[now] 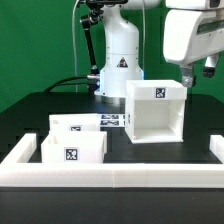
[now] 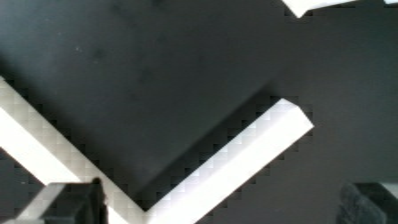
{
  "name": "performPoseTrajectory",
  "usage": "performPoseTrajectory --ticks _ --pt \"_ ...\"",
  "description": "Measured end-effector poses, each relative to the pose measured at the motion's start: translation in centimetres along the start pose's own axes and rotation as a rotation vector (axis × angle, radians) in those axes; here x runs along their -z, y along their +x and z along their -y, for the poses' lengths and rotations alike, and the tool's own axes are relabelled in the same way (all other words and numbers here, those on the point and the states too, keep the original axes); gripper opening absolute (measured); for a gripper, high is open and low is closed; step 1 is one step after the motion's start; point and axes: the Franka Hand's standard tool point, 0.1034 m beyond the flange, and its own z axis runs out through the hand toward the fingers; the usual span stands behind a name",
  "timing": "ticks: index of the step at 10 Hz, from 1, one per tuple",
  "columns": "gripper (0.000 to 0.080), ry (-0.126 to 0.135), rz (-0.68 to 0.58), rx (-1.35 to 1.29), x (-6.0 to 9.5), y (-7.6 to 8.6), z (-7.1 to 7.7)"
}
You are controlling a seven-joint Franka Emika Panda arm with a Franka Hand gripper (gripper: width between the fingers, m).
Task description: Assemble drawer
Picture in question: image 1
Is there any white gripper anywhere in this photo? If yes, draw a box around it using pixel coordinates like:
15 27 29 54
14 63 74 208
163 9 224 88

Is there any white drawer cabinet box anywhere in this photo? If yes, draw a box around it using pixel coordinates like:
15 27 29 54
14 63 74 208
125 80 187 144

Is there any white drawer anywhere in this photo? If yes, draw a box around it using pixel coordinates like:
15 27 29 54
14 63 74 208
49 113 100 131
41 131 107 164

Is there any white front drawer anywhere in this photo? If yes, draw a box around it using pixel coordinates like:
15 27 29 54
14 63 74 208
41 131 107 164

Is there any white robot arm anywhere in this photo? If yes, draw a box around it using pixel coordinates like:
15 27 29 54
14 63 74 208
86 0 224 101

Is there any marker tag sheet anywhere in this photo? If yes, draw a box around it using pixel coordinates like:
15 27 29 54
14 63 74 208
99 114 125 127

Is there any black cable bundle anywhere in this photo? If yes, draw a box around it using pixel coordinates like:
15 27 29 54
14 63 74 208
43 75 100 94

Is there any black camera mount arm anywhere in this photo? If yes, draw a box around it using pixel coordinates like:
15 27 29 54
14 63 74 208
80 0 128 90

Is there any white thin cable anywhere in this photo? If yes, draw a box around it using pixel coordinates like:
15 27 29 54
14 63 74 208
71 0 82 94

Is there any white fence wall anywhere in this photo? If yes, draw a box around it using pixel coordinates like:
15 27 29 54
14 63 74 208
0 133 224 188

